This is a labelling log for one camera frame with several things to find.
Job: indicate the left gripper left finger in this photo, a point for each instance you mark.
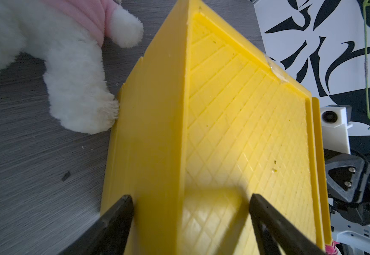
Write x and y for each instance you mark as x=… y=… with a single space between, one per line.
x=109 y=234

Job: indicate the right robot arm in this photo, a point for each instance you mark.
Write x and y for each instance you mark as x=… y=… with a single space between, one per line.
x=353 y=238

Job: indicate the yellow plastic drawer cabinet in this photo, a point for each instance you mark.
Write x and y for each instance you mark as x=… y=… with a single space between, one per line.
x=205 y=122

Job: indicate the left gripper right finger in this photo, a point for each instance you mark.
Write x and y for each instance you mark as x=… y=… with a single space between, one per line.
x=274 y=232

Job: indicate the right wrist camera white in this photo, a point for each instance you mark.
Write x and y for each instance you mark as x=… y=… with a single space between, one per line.
x=335 y=121

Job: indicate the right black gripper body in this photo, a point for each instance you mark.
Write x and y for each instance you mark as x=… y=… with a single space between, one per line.
x=348 y=184

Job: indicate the white plush toy pink shirt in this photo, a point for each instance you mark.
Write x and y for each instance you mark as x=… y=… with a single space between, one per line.
x=68 y=36

